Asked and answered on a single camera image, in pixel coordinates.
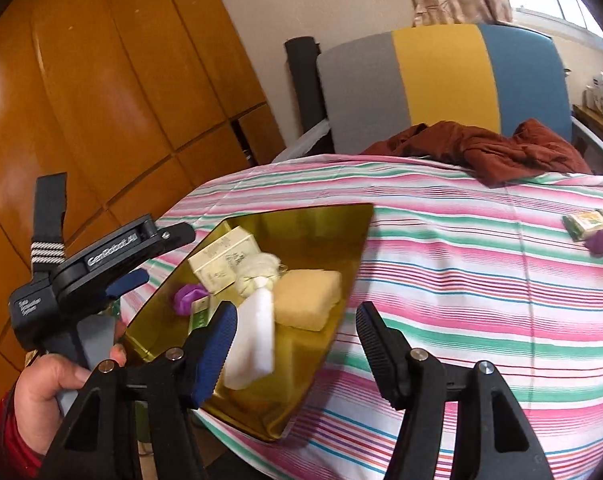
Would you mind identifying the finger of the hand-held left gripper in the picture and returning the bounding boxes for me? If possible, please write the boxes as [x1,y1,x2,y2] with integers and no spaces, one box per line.
[154,224,196,258]
[105,268,148,300]

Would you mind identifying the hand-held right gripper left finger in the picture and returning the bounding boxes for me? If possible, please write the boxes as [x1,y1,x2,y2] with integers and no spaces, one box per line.
[41,301,239,480]

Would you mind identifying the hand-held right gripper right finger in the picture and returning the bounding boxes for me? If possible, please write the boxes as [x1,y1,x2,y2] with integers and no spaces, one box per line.
[355,301,552,480]

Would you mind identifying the white oblong block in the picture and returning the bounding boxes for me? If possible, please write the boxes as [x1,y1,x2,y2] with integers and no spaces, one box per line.
[224,287,276,391]

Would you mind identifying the small green white packet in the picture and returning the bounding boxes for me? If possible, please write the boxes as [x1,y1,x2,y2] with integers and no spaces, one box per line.
[188,296,222,333]

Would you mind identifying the cream cardboard box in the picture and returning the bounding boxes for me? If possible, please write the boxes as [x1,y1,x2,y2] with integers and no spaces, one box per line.
[188,226,262,295]

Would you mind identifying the cream knotted bundle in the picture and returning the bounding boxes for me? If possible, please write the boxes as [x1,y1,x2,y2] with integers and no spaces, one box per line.
[234,254,284,301]

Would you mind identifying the yellow sponge block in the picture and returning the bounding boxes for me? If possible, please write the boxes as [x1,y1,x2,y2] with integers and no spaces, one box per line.
[272,269,343,332]

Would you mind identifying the gold rectangular tin box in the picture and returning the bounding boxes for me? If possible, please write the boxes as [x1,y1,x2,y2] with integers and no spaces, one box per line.
[118,203,375,443]

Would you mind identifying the person's left forearm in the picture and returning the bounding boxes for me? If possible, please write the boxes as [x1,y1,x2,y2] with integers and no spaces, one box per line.
[0,392,44,480]

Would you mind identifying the person's left hand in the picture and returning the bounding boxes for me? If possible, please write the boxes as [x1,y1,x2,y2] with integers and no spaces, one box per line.
[14,320,128,456]

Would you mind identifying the pink green striped tablecloth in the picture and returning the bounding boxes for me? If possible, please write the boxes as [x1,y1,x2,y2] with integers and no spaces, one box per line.
[118,152,603,480]

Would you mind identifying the wooden wardrobe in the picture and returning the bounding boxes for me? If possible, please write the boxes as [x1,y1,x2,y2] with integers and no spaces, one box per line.
[0,0,289,411]

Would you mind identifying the black rolled mat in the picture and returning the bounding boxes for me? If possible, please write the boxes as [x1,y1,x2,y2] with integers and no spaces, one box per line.
[284,36,332,136]

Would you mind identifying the rust brown cloth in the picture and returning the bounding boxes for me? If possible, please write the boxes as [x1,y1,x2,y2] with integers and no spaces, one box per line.
[360,119,593,188]

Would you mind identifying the grey yellow blue armchair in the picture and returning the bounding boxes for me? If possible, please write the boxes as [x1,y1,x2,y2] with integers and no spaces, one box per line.
[274,22,603,176]

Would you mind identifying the wooden desk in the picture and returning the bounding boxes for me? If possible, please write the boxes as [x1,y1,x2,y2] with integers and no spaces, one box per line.
[573,104,603,141]

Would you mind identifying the white carton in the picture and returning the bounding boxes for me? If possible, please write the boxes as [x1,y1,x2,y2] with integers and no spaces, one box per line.
[584,71,603,116]

